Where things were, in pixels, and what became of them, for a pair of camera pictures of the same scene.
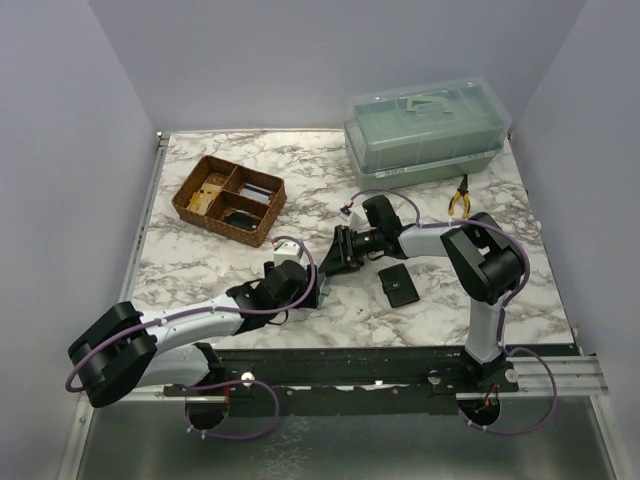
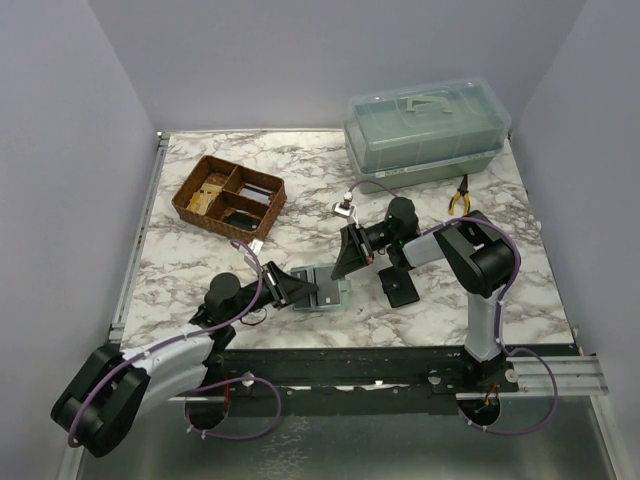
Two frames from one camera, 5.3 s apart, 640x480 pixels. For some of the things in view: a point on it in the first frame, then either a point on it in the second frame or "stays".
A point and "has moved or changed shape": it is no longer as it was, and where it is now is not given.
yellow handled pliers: x=462 y=190 stays
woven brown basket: x=235 y=200 stays
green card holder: x=325 y=288 has moved or changed shape
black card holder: x=398 y=286 stays
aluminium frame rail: x=140 y=233 stays
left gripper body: x=310 y=300 to x=271 y=288
